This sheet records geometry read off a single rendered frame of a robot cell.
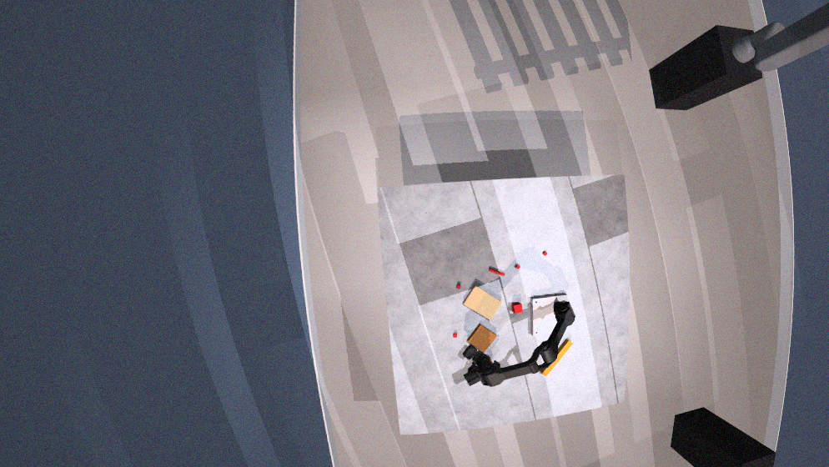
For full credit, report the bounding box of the orange flat bar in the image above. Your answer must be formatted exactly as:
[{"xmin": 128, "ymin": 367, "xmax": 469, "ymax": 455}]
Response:
[{"xmin": 540, "ymin": 339, "xmax": 572, "ymax": 377}]

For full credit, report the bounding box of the orange square block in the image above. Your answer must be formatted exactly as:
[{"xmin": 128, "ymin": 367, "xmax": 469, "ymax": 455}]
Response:
[{"xmin": 467, "ymin": 324, "xmax": 497, "ymax": 352}]

